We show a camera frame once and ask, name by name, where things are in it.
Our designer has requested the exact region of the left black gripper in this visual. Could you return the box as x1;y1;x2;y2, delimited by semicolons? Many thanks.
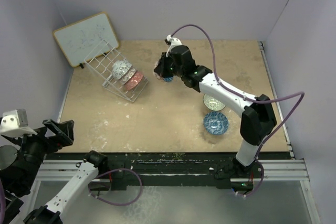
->
7;118;74;190

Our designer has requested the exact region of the dark blue triangle bowl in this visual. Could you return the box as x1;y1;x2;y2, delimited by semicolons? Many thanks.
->
163;77;174;83

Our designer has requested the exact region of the pink red patterned bowl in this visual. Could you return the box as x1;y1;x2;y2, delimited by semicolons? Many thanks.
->
124;71;143;91

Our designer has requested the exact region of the brown white patterned bowl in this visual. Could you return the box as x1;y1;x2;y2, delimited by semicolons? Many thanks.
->
120;67;137;85

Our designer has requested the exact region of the grey black patterned bowl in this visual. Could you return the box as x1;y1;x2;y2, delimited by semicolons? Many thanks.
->
112;59;132;80

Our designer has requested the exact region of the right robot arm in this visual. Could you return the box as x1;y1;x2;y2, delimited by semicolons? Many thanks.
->
153;45;277;177

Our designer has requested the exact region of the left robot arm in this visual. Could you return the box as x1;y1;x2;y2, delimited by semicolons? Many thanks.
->
1;115;108;223

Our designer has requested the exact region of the green white patterned bowl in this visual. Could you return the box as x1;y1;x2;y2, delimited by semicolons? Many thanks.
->
203;94;226;111

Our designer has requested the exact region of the blue white floral bowl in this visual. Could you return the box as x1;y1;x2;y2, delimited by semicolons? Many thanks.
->
203;111;229;135

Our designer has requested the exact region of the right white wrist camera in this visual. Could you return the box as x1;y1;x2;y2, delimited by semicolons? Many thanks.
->
164;35;182;54

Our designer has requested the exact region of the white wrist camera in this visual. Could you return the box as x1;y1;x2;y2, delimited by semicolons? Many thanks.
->
1;109;37;138
164;35;182;54

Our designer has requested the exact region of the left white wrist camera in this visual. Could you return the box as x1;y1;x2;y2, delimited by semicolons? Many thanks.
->
1;109;37;138

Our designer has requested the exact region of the white wire dish rack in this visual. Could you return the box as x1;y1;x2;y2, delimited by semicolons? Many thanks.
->
84;39;148;102

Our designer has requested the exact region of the whiteboard with wooden frame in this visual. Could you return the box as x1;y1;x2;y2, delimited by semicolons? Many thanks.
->
53;12;119;67

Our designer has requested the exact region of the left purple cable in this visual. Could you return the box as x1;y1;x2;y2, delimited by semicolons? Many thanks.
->
0;168;144;224

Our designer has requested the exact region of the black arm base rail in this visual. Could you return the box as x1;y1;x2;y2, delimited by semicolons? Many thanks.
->
47;152;291;191

